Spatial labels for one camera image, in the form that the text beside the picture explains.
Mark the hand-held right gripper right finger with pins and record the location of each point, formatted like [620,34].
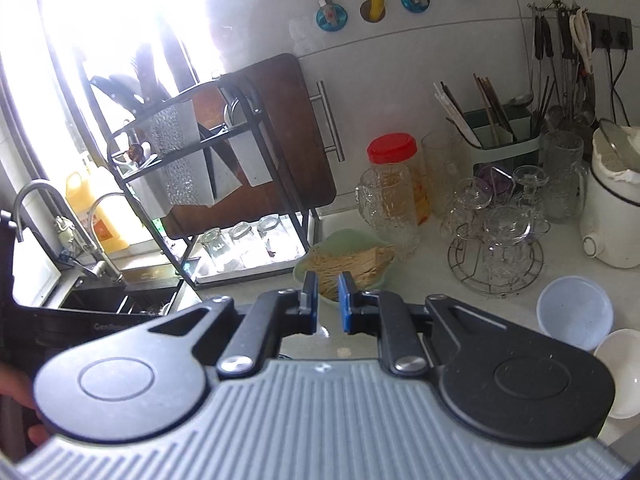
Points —
[344,305]

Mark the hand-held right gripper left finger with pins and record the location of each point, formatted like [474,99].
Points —
[312,305]

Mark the pale blue plastic bowl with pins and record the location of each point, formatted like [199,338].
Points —
[575,320]

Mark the white ceramic bowl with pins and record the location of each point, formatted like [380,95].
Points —
[622,375]

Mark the person's left hand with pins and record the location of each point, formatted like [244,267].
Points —
[17,387]

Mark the green plastic basket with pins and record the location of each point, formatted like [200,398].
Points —
[305,272]

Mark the dried noodles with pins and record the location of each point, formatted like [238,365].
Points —
[350,265]

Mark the white drip tray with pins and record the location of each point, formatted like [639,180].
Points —
[280,263]

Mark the white rectangular panel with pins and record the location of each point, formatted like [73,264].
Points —
[35,280]

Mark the black metal dish rack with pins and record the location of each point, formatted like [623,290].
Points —
[303,235]

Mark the upturned clear glass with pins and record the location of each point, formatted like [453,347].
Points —
[272,235]
[217,247]
[245,242]

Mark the textured glass mug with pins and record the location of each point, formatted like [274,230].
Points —
[390,210]

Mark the tall steel faucet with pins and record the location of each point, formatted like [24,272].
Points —
[75,225]

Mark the yellow detergent bottle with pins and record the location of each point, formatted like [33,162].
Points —
[107,230]

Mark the small gooseneck faucet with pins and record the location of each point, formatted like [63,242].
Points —
[107,196]

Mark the white utensil holder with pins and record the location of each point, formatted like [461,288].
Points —
[250,160]

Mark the red-lid plastic jar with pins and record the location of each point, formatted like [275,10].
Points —
[392,149]

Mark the tall clear glass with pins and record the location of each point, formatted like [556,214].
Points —
[442,170]

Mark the brown wooden cutting board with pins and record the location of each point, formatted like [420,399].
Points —
[290,125]

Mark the purple cup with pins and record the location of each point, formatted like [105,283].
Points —
[492,178]

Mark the textured knife holder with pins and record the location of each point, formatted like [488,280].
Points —
[175,160]

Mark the white chopsticks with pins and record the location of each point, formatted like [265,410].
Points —
[457,112]

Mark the green chopstick holder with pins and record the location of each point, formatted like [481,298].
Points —
[505,146]

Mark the brown chopsticks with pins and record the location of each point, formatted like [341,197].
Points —
[492,105]

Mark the clear glass pitcher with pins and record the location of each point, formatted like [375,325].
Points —
[562,180]

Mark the dark chopsticks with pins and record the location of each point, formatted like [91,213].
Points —
[542,102]

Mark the white electric pot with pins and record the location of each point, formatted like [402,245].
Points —
[615,210]

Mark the row of hanging kitchen utensils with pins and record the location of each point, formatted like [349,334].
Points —
[547,40]

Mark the black power strip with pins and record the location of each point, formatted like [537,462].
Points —
[612,25]

